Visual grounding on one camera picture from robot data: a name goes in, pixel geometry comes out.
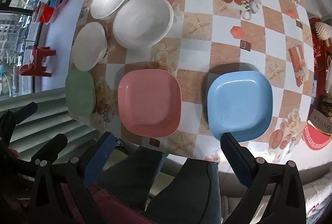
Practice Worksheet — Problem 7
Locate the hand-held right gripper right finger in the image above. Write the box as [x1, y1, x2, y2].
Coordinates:
[220, 132, 309, 224]

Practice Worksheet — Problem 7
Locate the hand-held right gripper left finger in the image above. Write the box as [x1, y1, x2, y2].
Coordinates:
[28, 132, 116, 224]

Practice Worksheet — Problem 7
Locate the blue square plate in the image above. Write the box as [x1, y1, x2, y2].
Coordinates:
[207, 70, 273, 143]

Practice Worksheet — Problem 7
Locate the red plastic stool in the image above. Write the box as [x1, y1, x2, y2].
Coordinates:
[19, 46, 57, 77]

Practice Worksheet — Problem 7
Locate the red foil bag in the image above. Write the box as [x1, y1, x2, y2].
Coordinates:
[309, 17, 332, 100]

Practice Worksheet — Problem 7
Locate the pink square plate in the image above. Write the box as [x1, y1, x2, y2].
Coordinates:
[117, 69, 181, 138]

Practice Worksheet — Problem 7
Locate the window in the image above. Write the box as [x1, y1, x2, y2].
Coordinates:
[0, 0, 44, 97]

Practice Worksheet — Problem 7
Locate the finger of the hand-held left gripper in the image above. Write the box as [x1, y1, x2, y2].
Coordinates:
[31, 133, 68, 162]
[9, 102, 38, 123]

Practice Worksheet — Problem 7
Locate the large white bowl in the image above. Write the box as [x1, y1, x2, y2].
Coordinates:
[113, 0, 174, 49]

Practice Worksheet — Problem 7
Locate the person's left leg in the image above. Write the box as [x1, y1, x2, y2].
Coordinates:
[97, 145, 169, 211]

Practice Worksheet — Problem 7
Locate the beige round plate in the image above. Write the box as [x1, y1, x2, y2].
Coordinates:
[72, 21, 108, 72]

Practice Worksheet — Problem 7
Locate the maroon garment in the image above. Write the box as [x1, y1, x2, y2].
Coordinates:
[62, 183, 156, 224]

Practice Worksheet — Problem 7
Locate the pale green ribbed panel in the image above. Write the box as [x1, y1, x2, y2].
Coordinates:
[0, 89, 104, 162]

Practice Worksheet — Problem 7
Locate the red box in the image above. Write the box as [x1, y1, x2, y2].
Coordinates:
[302, 120, 332, 152]

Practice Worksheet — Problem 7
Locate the green plate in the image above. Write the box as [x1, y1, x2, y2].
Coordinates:
[65, 68, 96, 117]

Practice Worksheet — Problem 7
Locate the checkered printed tablecloth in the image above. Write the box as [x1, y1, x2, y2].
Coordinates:
[65, 0, 332, 175]

